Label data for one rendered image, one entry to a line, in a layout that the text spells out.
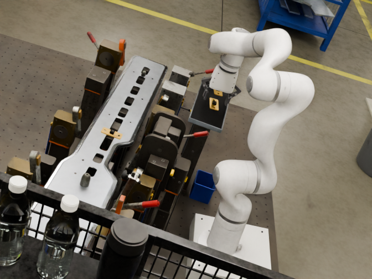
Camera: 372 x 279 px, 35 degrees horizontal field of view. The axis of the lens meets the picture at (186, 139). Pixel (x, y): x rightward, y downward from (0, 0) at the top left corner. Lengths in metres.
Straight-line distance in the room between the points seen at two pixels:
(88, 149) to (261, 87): 0.74
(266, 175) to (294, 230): 1.85
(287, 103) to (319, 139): 3.06
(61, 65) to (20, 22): 1.90
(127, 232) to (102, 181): 1.04
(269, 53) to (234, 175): 0.44
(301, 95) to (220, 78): 0.54
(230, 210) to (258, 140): 0.31
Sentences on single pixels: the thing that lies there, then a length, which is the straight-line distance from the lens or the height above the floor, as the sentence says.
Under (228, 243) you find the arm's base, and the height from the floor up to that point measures 0.87.
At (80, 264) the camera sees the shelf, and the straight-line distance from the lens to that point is 1.26.
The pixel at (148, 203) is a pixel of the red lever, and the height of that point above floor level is 1.13.
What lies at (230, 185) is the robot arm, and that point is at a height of 1.15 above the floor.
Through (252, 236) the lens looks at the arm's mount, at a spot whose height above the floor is 0.80.
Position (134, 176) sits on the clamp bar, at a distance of 1.84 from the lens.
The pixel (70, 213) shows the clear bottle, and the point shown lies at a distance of 1.09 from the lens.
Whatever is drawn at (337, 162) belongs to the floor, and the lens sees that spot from 4.80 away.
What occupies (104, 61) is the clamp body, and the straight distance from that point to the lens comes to 2.84.
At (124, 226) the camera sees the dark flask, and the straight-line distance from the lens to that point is 1.09.
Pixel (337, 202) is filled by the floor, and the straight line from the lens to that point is 4.37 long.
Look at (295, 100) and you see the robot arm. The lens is 1.91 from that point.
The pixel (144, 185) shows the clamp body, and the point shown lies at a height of 1.07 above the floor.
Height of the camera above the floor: 2.37
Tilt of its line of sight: 34 degrees down
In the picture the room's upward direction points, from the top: 21 degrees clockwise
